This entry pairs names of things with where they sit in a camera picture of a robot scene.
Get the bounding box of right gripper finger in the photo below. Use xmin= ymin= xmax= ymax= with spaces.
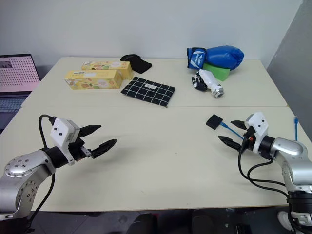
xmin=217 ymin=135 xmax=242 ymax=150
xmin=230 ymin=119 xmax=249 ymax=132

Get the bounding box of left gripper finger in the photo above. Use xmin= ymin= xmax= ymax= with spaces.
xmin=78 ymin=124 xmax=102 ymax=139
xmin=91 ymin=138 xmax=118 ymax=160

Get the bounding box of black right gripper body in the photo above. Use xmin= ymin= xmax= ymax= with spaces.
xmin=240 ymin=126 xmax=256 ymax=152

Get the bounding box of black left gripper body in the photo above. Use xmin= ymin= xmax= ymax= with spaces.
xmin=68 ymin=138 xmax=94 ymax=162

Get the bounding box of small black square adapter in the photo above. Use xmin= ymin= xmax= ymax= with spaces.
xmin=206 ymin=114 xmax=223 ymax=131

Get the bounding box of yellow printed carton box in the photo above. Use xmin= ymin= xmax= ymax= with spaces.
xmin=64 ymin=70 xmax=122 ymax=91
xmin=81 ymin=61 xmax=134 ymax=79

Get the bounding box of white bottle with silver neck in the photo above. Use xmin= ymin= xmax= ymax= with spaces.
xmin=198 ymin=69 xmax=225 ymax=99

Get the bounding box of green foam block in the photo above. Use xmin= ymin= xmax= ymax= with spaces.
xmin=202 ymin=62 xmax=231 ymax=82

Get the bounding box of blue boxing glove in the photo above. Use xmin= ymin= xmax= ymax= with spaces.
xmin=186 ymin=45 xmax=245 ymax=72

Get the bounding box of black white checked pouch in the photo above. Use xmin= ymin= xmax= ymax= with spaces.
xmin=120 ymin=76 xmax=176 ymax=108

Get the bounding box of black fabric wrist rest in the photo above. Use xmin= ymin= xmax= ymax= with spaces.
xmin=120 ymin=54 xmax=153 ymax=75

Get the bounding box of white shoe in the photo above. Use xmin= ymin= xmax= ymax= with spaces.
xmin=277 ymin=211 xmax=293 ymax=231

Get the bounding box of open laptop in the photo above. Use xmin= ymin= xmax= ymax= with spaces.
xmin=0 ymin=54 xmax=41 ymax=134

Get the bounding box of blue Ethernet cable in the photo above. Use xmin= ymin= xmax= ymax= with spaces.
xmin=220 ymin=117 xmax=301 ymax=142

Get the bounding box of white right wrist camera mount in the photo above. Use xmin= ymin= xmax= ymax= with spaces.
xmin=245 ymin=112 xmax=270 ymax=154

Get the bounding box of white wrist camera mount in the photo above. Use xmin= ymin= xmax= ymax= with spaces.
xmin=245 ymin=112 xmax=270 ymax=154
xmin=50 ymin=118 xmax=81 ymax=167

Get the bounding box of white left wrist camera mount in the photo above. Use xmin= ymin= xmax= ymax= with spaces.
xmin=50 ymin=118 xmax=81 ymax=167

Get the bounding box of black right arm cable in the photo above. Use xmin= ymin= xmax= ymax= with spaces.
xmin=237 ymin=143 xmax=291 ymax=196

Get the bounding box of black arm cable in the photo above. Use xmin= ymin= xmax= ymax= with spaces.
xmin=26 ymin=114 xmax=56 ymax=230
xmin=237 ymin=143 xmax=291 ymax=196

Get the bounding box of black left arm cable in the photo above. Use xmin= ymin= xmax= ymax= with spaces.
xmin=26 ymin=114 xmax=56 ymax=230

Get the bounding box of black and white strap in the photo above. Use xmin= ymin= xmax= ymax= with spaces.
xmin=191 ymin=72 xmax=208 ymax=92

